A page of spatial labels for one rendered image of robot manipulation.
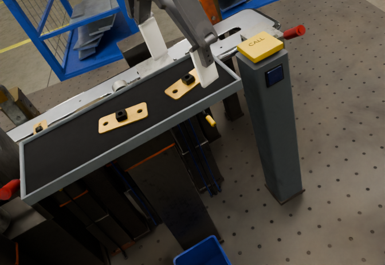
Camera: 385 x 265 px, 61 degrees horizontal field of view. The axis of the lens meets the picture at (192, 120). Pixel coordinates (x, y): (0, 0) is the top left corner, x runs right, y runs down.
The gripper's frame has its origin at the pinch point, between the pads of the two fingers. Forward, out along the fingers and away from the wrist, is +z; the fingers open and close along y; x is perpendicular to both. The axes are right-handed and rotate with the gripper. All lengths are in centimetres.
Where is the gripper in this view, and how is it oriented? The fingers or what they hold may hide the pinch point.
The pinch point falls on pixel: (181, 62)
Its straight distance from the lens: 53.3
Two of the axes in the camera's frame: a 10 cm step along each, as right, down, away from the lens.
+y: -6.0, -4.1, 6.8
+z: 2.8, 6.9, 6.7
